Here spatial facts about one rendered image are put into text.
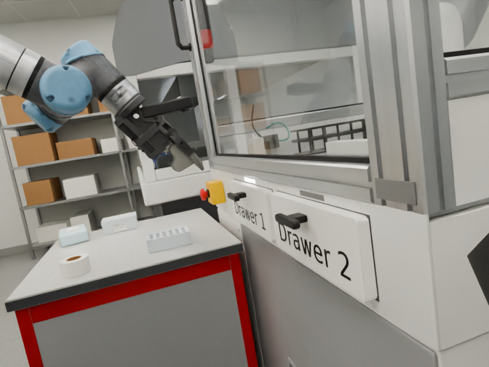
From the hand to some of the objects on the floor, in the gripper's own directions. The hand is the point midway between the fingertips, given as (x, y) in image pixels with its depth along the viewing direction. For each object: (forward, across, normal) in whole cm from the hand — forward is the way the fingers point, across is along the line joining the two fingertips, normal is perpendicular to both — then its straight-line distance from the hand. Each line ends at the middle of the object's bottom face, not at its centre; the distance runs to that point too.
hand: (201, 164), depth 83 cm
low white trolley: (+70, -41, -74) cm, 110 cm away
